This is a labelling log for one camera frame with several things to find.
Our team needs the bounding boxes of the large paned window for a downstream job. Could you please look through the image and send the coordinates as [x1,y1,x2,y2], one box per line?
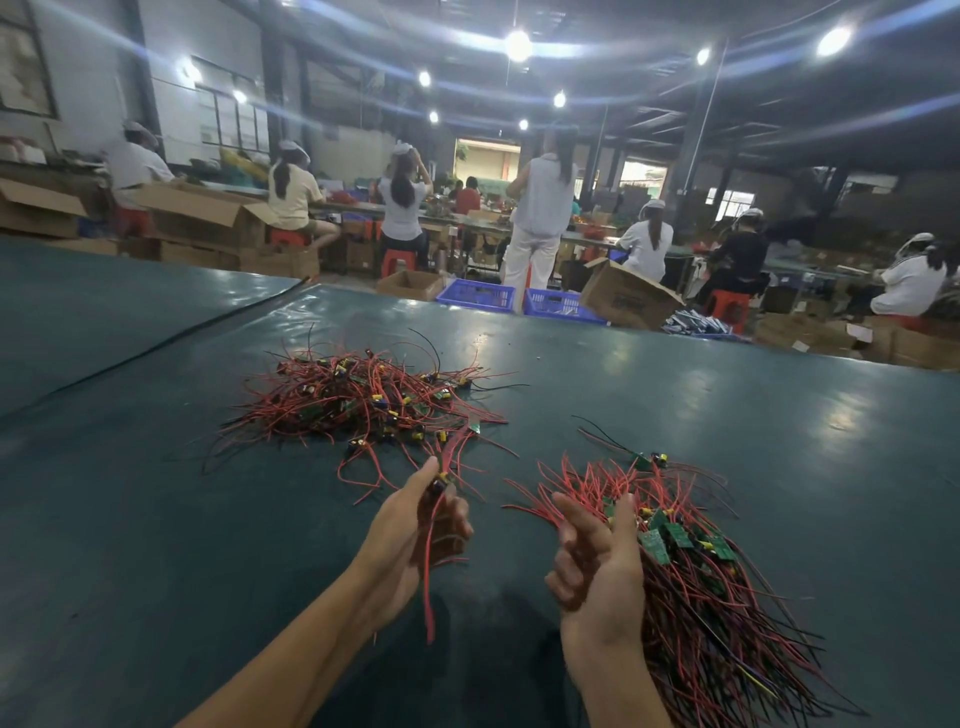
[190,55,272,156]

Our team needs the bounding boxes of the person's left forearm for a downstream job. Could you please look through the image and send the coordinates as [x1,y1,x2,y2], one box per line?
[177,577,393,728]

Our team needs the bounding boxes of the ceiling lamps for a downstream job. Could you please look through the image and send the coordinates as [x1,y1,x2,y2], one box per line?
[178,21,858,133]

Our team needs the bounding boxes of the blue plastic crate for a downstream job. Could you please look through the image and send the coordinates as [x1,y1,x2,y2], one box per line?
[522,287,608,326]
[435,278,518,313]

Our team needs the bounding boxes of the person's left hand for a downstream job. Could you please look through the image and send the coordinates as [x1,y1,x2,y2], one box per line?
[347,456,476,640]

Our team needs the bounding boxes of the dark steel pillar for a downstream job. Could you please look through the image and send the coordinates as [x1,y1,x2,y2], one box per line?
[663,43,730,220]

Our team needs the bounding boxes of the single red wired component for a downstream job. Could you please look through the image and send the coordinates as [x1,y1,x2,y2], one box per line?
[414,431,483,645]

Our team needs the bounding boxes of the person's right hand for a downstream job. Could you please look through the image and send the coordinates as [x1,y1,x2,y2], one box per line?
[545,492,649,663]

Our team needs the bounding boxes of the pile of silver packets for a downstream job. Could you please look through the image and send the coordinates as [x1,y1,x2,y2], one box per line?
[660,308,752,341]

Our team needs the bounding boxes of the person's right forearm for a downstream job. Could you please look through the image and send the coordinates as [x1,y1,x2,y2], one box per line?
[561,636,672,728]

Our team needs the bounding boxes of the bundle of wired circuit boards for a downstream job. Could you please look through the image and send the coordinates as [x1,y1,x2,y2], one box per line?
[504,452,867,728]

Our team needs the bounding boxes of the small black wired circuit board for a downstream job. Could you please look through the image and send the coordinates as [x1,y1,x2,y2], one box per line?
[573,417,670,472]

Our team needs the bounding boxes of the pile of loose red wires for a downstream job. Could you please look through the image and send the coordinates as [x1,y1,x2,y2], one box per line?
[201,324,531,505]

